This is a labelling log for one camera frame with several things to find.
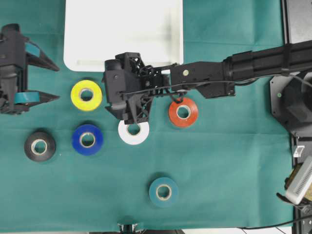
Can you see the yellow tape roll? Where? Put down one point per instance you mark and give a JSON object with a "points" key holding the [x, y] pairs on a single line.
{"points": [[86, 95]]}

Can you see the white tape roll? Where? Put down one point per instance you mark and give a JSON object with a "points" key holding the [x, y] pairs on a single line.
{"points": [[131, 139]]}

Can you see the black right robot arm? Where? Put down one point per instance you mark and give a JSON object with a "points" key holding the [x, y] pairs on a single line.
{"points": [[219, 79]]}

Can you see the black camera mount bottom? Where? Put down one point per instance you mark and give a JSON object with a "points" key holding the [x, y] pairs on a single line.
{"points": [[128, 228]]}

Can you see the red tape roll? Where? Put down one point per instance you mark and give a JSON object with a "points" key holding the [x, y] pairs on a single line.
{"points": [[183, 114]]}

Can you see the green table cloth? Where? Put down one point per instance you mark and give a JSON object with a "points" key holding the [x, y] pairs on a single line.
{"points": [[228, 166]]}

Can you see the blue tape roll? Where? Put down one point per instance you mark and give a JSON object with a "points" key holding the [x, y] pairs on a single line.
{"points": [[87, 139]]}

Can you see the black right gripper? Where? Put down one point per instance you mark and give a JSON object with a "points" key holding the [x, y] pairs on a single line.
{"points": [[131, 86]]}

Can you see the small white label tag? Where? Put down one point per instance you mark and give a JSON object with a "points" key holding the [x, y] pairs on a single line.
{"points": [[298, 150]]}

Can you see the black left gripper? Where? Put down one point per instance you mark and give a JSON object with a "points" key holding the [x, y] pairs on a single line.
{"points": [[15, 52]]}

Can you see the white perforated box device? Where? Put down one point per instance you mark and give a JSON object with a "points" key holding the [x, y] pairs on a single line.
{"points": [[301, 182]]}

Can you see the white plastic case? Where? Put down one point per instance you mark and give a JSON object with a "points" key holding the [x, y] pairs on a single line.
{"points": [[98, 30]]}

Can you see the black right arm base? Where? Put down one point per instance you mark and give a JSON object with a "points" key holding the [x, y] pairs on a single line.
{"points": [[291, 103]]}

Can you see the black tape roll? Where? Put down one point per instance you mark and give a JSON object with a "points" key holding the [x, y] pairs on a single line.
{"points": [[40, 146]]}

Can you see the teal tape roll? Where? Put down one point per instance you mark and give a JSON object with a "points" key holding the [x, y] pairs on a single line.
{"points": [[163, 192]]}

